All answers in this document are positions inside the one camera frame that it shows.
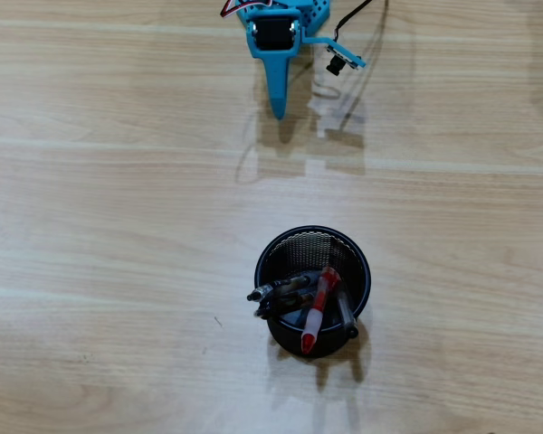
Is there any black retractable pen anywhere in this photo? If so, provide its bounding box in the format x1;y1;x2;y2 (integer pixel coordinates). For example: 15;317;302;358
252;291;317;320

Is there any red retractable pen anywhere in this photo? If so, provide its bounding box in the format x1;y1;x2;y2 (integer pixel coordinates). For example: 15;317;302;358
300;266;342;355

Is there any red white servo wire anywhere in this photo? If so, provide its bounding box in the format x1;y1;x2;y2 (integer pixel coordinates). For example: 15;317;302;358
220;0;272;19

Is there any blue perforated robot base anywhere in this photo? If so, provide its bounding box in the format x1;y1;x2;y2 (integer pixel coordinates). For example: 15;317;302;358
298;0;332;38

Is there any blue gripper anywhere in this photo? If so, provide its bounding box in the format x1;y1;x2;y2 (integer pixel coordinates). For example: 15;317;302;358
235;0;303;121

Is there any black camera cable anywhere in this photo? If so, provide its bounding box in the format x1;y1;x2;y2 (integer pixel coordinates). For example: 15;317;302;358
333;0;375;40

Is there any clear stick pen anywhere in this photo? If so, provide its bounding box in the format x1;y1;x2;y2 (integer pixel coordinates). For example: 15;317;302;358
332;279;360;340

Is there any black pen with grey grip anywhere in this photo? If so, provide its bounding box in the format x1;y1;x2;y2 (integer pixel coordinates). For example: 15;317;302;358
246;274;317;303

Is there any black mesh pen holder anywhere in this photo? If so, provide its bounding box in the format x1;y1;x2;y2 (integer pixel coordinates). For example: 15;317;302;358
253;224;372;360

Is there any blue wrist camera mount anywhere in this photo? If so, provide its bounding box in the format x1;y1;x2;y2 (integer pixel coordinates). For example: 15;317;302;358
300;33;367;77

